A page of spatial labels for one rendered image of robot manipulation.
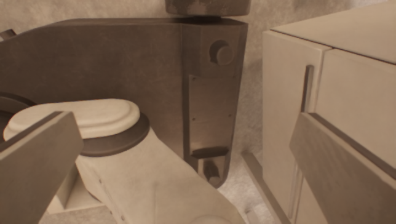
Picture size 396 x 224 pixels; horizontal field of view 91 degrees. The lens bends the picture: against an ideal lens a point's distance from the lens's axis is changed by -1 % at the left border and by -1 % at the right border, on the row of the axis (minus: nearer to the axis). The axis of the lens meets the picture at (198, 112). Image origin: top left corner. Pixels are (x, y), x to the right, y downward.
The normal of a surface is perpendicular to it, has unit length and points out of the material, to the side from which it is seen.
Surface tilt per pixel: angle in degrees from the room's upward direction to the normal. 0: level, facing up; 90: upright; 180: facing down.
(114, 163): 90
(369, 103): 90
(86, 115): 90
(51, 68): 0
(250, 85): 0
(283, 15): 0
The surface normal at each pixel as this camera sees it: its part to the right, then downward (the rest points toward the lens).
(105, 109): 0.02, -0.87
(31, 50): 0.22, 0.49
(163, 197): -0.07, -0.99
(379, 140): -0.96, 0.26
